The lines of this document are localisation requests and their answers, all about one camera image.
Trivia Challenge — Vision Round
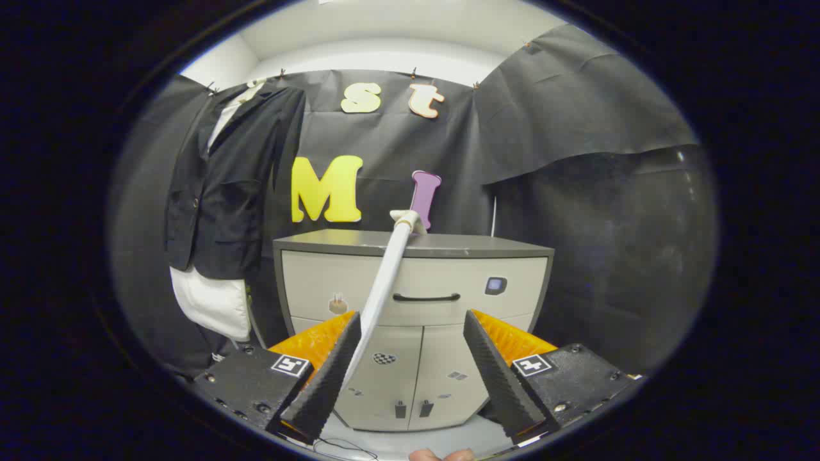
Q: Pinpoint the black backdrop cloth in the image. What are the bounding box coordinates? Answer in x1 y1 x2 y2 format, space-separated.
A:
109 24 717 385

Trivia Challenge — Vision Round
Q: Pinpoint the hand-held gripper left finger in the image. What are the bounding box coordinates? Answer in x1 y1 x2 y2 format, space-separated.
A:
192 311 363 446

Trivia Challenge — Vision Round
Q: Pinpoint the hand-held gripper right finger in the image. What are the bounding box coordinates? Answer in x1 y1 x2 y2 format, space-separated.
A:
463 309 643 446

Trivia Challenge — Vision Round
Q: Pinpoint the white garment steamer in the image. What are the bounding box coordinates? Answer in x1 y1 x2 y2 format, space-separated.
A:
340 209 427 391

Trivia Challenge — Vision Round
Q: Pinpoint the grey and beige cabinet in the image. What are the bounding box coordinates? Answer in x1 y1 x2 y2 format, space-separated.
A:
274 229 555 432

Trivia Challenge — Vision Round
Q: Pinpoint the black jacket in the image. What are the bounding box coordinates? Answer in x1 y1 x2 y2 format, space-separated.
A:
163 83 307 280

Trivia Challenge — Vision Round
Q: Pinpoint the thin black cable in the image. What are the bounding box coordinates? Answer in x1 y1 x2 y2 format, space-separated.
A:
313 437 379 460

